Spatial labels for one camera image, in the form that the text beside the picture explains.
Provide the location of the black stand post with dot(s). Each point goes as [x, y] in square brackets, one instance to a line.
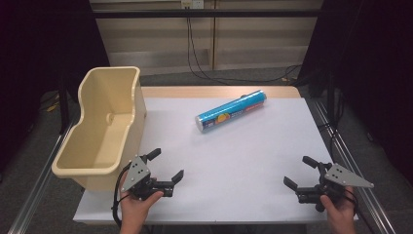
[64, 104]
[330, 97]

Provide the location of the white wall socket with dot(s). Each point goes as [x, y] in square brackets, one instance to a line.
[192, 4]

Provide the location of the cream plastic bin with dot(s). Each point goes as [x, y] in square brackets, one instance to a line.
[107, 107]

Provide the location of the white table mat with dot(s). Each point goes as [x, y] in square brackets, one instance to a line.
[233, 156]

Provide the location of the dark curtain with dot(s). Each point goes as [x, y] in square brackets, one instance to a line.
[373, 65]
[39, 48]

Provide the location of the aluminium floor rail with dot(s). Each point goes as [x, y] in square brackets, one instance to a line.
[357, 165]
[39, 185]

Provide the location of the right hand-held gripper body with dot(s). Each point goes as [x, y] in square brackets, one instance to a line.
[334, 182]

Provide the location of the black horizontal frame bar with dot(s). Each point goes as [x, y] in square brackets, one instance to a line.
[207, 13]

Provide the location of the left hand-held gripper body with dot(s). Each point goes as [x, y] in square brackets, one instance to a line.
[136, 172]

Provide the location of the person's left hand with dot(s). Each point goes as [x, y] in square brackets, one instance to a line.
[136, 208]

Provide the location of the person's right hand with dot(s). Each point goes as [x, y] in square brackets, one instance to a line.
[339, 211]

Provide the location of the blue cling film roll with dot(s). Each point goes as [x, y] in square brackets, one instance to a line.
[232, 110]

